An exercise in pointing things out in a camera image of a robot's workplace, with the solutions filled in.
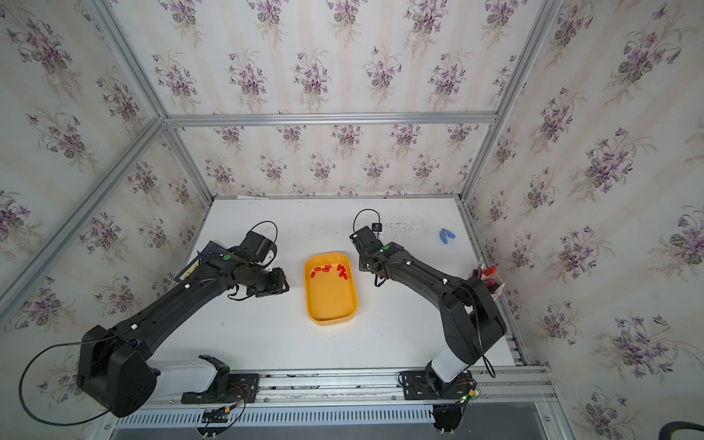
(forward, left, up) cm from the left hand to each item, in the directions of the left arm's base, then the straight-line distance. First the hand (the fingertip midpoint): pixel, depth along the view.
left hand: (288, 290), depth 79 cm
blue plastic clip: (+29, -56, -11) cm, 64 cm away
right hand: (+12, -26, -2) cm, 29 cm away
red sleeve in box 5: (+11, -17, -11) cm, 23 cm away
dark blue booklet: (+22, +34, -11) cm, 42 cm away
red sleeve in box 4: (+14, -15, -12) cm, 24 cm away
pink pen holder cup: (+4, -63, -1) cm, 63 cm away
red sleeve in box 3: (+13, -7, -11) cm, 18 cm away
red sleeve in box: (+12, -5, -11) cm, 17 cm away
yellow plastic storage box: (+3, -12, -11) cm, 16 cm away
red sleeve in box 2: (+14, -10, -12) cm, 21 cm away
